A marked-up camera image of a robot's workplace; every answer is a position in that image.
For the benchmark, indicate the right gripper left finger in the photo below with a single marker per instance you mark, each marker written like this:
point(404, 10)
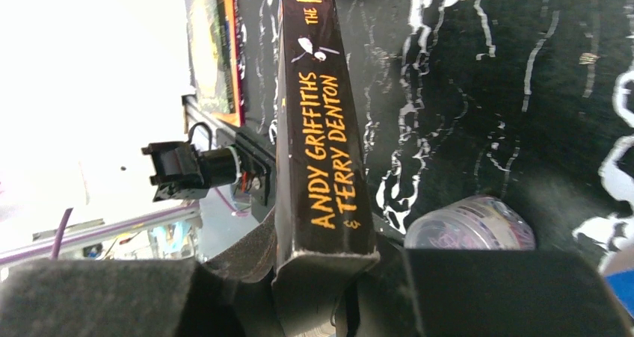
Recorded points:
point(160, 297)

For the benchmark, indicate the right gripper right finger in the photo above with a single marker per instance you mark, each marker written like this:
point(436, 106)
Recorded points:
point(416, 292)

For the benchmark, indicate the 169-storey treehouse book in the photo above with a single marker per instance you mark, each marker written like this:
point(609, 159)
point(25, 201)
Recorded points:
point(323, 219)

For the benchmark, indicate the blue 91-storey treehouse book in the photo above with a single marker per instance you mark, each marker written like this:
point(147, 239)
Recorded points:
point(618, 272)

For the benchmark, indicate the green gold book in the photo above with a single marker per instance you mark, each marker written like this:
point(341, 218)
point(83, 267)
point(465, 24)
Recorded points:
point(213, 57)

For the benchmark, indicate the aluminium frame rail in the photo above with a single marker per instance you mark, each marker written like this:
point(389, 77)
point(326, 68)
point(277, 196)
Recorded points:
point(42, 249)

